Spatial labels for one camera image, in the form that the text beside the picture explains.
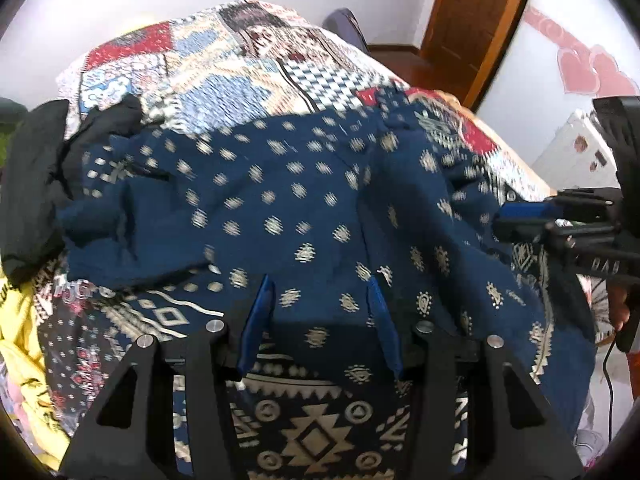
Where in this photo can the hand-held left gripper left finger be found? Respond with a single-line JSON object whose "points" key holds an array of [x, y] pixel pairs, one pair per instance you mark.
{"points": [[255, 325]]}

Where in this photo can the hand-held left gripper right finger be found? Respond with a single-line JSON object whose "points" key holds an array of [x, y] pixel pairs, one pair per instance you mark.
{"points": [[385, 325]]}

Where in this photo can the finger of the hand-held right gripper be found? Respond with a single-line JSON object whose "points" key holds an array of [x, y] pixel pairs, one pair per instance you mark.
{"points": [[520, 231], [525, 210]]}

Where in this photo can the navy patterned hooded garment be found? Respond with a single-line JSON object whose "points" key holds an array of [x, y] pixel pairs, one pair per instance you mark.
{"points": [[300, 200]]}

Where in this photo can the person's right hand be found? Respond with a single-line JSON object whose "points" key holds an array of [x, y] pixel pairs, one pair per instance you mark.
{"points": [[617, 307]]}

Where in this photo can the white storage box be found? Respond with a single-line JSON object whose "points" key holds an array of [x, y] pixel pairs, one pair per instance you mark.
{"points": [[570, 155]]}

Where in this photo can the yellow garment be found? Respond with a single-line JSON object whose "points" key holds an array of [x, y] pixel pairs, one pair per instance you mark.
{"points": [[20, 360]]}

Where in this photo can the patchwork bedspread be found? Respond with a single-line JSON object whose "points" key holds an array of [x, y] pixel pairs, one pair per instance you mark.
{"points": [[210, 75]]}

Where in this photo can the grey backpack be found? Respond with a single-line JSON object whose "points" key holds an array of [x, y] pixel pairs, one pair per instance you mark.
{"points": [[345, 27]]}

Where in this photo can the black garment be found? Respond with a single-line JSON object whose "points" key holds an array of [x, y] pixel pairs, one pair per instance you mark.
{"points": [[35, 160]]}

